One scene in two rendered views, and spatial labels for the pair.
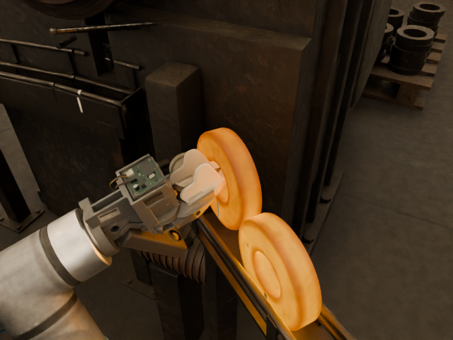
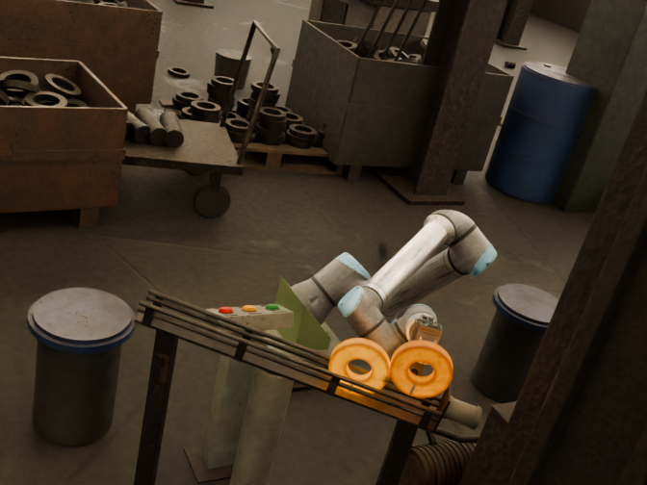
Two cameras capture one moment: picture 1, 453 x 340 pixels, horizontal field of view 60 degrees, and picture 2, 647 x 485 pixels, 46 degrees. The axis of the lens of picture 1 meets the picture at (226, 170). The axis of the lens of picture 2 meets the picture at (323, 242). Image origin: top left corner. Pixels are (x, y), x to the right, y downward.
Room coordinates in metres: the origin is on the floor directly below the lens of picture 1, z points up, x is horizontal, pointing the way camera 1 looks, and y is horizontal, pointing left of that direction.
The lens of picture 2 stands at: (1.00, -1.53, 1.81)
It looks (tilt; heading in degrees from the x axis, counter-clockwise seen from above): 26 degrees down; 121
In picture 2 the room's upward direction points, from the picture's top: 14 degrees clockwise
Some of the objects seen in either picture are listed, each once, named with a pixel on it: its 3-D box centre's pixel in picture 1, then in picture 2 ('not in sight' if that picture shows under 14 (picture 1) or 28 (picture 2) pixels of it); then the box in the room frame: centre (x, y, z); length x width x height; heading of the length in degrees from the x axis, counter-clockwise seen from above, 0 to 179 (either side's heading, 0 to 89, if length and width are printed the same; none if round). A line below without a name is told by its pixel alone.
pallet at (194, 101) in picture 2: not in sight; (260, 116); (-2.09, 2.41, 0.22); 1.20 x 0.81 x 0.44; 58
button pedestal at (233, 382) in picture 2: not in sight; (233, 388); (-0.14, 0.05, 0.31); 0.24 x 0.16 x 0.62; 63
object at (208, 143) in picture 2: not in sight; (143, 106); (-1.91, 1.20, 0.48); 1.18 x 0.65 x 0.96; 53
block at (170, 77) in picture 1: (178, 120); not in sight; (0.73, 0.11, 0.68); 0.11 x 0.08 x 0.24; 153
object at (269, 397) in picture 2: not in sight; (261, 432); (0.02, 0.01, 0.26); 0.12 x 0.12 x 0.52
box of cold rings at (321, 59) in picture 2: not in sight; (392, 100); (-1.57, 3.21, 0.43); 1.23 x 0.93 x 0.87; 61
